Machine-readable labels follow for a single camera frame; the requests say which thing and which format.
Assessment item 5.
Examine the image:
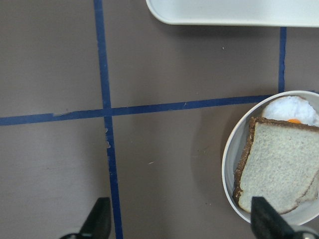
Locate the bread slice with brown crust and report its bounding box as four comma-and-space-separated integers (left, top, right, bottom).
233, 117, 319, 214

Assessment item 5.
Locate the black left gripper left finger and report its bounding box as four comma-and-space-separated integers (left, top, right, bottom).
60, 197, 111, 239

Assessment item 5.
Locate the fried egg toy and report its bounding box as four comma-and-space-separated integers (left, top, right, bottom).
262, 96, 319, 127

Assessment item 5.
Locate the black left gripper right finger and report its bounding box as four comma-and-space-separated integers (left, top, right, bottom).
250, 197, 319, 239

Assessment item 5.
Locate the cream bear tray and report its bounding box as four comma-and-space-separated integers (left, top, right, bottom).
146, 0, 319, 27

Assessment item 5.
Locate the cream round plate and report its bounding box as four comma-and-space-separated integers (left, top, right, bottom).
221, 91, 319, 225

